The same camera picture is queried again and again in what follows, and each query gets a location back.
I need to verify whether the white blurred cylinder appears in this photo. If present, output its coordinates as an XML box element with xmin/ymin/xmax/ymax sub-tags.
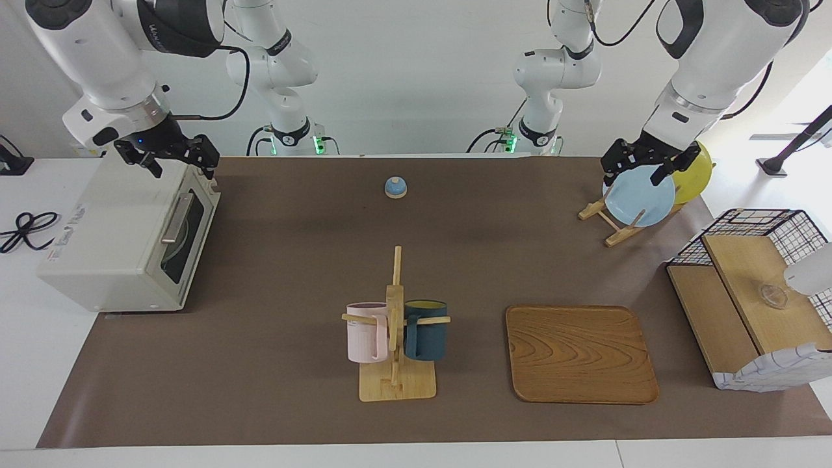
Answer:
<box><xmin>783</xmin><ymin>244</ymin><xmax>832</xmax><ymax>296</ymax></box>

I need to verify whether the black angled stand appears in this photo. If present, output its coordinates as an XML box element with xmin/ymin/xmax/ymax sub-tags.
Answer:
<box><xmin>757</xmin><ymin>104</ymin><xmax>832</xmax><ymax>177</ymax></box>

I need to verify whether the pink mug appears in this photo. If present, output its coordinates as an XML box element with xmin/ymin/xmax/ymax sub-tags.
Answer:
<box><xmin>346</xmin><ymin>302</ymin><xmax>389</xmax><ymax>363</ymax></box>

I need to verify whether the black stand base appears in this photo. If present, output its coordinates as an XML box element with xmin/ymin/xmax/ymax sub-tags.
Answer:
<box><xmin>0</xmin><ymin>135</ymin><xmax>34</xmax><ymax>176</ymax></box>

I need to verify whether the black coiled power cable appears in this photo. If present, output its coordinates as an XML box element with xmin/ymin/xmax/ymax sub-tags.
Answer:
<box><xmin>0</xmin><ymin>211</ymin><xmax>62</xmax><ymax>254</ymax></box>

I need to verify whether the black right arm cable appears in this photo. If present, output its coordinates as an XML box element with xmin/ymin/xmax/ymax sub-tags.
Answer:
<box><xmin>170</xmin><ymin>44</ymin><xmax>252</xmax><ymax>122</ymax></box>

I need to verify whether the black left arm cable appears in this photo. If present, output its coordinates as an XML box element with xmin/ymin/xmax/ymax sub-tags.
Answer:
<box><xmin>718</xmin><ymin>58</ymin><xmax>775</xmax><ymax>122</ymax></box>

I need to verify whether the brown table mat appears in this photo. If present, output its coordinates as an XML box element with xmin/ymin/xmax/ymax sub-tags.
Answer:
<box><xmin>37</xmin><ymin>156</ymin><xmax>832</xmax><ymax>449</ymax></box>

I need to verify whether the brown wooden tray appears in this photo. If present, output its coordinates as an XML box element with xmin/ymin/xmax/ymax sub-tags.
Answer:
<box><xmin>506</xmin><ymin>305</ymin><xmax>659</xmax><ymax>405</ymax></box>

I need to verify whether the black wire basket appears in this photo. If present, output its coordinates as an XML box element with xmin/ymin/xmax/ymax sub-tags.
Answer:
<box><xmin>666</xmin><ymin>209</ymin><xmax>832</xmax><ymax>326</ymax></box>

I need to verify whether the oven glass door with handle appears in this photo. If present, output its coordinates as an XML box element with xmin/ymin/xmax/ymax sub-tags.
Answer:
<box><xmin>156</xmin><ymin>162</ymin><xmax>222</xmax><ymax>310</ymax></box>

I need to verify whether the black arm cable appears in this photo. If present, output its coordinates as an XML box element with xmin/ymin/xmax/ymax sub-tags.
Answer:
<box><xmin>170</xmin><ymin>44</ymin><xmax>252</xmax><ymax>122</ymax></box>
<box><xmin>718</xmin><ymin>58</ymin><xmax>775</xmax><ymax>122</ymax></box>

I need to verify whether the small clear glass cup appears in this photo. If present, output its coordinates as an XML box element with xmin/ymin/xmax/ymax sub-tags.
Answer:
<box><xmin>757</xmin><ymin>283</ymin><xmax>789</xmax><ymax>310</ymax></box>

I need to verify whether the wooden mug tree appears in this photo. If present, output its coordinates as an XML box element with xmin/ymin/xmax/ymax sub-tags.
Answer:
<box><xmin>341</xmin><ymin>246</ymin><xmax>451</xmax><ymax>402</ymax></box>

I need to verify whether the yellow plate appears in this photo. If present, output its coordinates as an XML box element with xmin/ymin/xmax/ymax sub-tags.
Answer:
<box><xmin>669</xmin><ymin>141</ymin><xmax>714</xmax><ymax>205</ymax></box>

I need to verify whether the white checked cloth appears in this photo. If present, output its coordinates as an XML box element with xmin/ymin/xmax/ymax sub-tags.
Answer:
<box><xmin>712</xmin><ymin>343</ymin><xmax>832</xmax><ymax>393</ymax></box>

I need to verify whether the light blue plate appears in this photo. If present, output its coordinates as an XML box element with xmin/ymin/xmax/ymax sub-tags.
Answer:
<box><xmin>604</xmin><ymin>164</ymin><xmax>677</xmax><ymax>228</ymax></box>

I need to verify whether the wooden plate rack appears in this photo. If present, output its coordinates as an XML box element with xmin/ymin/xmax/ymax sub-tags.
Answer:
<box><xmin>578</xmin><ymin>185</ymin><xmax>690</xmax><ymax>248</ymax></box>

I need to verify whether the dark teal mug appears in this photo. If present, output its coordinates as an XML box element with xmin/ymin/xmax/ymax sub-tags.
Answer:
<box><xmin>403</xmin><ymin>300</ymin><xmax>449</xmax><ymax>362</ymax></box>

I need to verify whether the white toaster oven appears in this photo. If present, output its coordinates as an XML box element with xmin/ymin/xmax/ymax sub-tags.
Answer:
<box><xmin>36</xmin><ymin>156</ymin><xmax>222</xmax><ymax>314</ymax></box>

